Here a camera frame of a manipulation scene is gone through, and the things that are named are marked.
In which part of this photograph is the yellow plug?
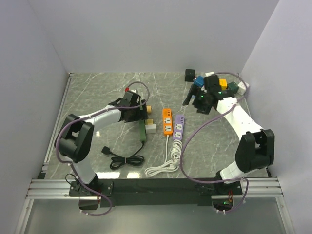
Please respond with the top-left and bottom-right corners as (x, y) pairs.
(146, 105), (152, 115)
(145, 118), (154, 125)

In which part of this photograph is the orange power strip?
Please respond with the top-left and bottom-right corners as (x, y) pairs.
(162, 108), (173, 136)

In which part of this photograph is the dark green plug cube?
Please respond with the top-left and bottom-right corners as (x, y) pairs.
(227, 82), (239, 94)

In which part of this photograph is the purple power strip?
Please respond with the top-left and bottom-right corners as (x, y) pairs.
(173, 115), (185, 141)

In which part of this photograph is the white coiled cable purple strip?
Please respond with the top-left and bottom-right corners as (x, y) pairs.
(170, 139), (183, 169)

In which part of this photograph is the white plug cube right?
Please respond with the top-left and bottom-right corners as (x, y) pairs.
(237, 81), (250, 96)

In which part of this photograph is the yellow plug cube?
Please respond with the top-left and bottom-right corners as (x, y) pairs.
(219, 78), (228, 90)

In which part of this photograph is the green power strip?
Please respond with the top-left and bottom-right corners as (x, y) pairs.
(139, 120), (146, 144)

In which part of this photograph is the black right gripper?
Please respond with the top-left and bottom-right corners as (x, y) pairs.
(183, 84), (213, 115)

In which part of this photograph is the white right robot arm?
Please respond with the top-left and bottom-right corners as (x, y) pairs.
(184, 72), (275, 195)

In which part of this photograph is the white plug on strip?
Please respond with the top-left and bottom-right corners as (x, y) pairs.
(145, 124), (156, 134)

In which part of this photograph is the black plug cube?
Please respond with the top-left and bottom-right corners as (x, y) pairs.
(184, 69), (195, 82)

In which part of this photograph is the yellow plug lower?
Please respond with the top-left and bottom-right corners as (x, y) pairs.
(145, 118), (154, 125)

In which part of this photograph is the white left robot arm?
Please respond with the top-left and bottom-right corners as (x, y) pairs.
(55, 90), (148, 196)

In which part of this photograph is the black power cable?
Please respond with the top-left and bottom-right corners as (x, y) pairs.
(100, 142), (145, 171)

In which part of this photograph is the dark blue plug cube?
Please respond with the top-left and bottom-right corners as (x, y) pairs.
(193, 76), (204, 87)

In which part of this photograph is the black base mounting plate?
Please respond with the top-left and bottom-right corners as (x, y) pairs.
(68, 177), (243, 208)

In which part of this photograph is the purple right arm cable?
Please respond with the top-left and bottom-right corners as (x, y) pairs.
(179, 71), (252, 213)

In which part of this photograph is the aluminium rail frame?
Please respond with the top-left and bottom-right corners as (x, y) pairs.
(16, 72), (292, 234)

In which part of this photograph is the yellow plug upper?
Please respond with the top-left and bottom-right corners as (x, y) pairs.
(146, 105), (152, 115)

